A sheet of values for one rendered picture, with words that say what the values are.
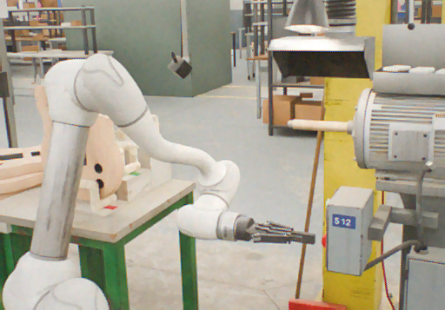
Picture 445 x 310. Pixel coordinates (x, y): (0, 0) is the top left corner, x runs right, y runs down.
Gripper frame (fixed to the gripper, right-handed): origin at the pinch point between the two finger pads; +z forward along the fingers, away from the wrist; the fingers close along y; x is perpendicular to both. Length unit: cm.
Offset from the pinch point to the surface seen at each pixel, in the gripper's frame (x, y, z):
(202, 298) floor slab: -97, -108, -92
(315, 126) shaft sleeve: 27.7, -25.4, -3.5
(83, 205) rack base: -3, -6, -85
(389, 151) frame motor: 24.1, -15.0, 21.3
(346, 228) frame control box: 8.1, 8.1, 14.2
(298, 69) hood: 44, -42, -15
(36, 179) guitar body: -1, -19, -119
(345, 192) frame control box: 14.6, -2.3, 11.5
